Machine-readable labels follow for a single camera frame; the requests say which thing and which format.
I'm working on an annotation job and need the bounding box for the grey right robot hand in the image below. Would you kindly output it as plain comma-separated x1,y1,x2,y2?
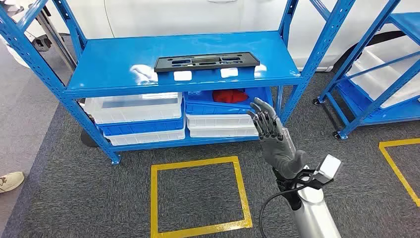
247,97,310,180

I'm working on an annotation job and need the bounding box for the black plastic panel part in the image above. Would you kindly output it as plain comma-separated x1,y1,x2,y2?
154,51,261,73

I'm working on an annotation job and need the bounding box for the blue wheeled shelf rack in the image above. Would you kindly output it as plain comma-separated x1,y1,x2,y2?
313,0,420,141

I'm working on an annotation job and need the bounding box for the blue steel shelf rack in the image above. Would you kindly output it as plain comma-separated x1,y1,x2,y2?
0,0,357,166

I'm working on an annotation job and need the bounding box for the white plastic bin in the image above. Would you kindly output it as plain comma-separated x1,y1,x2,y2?
188,125,261,138
185,113,257,129
104,126,187,147

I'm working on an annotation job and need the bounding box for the red cloth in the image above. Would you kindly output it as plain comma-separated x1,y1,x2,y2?
212,89,250,104

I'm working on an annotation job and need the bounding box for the large white storage bin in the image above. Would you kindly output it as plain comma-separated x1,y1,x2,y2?
346,35,420,109

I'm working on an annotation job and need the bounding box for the translucent white storage bin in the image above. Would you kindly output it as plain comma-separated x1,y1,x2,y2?
84,92,183,125

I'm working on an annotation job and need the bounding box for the white car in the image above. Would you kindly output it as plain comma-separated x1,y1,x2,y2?
0,0,420,73

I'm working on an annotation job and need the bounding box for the person's beige shoe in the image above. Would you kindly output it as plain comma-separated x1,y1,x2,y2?
0,172,25,194

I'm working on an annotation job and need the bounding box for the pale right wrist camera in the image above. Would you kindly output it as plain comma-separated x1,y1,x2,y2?
315,154,343,184

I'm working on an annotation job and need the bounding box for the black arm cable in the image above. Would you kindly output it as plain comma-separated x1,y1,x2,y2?
258,178,322,238

